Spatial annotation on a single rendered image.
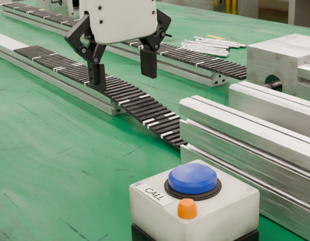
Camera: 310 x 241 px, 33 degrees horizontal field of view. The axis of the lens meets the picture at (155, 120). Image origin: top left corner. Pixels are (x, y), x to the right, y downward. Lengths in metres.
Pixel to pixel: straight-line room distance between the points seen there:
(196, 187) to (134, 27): 0.35
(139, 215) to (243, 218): 0.09
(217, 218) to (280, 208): 0.09
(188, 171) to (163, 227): 0.05
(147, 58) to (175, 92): 0.11
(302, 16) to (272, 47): 1.80
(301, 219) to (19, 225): 0.26
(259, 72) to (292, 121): 0.20
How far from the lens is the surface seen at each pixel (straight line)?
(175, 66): 0.95
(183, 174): 0.43
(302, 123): 0.55
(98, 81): 0.72
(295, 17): 2.50
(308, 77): 0.68
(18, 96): 0.89
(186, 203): 0.40
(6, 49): 1.12
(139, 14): 0.72
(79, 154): 0.66
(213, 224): 0.42
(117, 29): 0.71
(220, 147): 0.53
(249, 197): 0.43
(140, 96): 0.75
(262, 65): 0.73
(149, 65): 0.76
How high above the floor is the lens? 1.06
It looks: 22 degrees down
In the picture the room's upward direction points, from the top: 3 degrees counter-clockwise
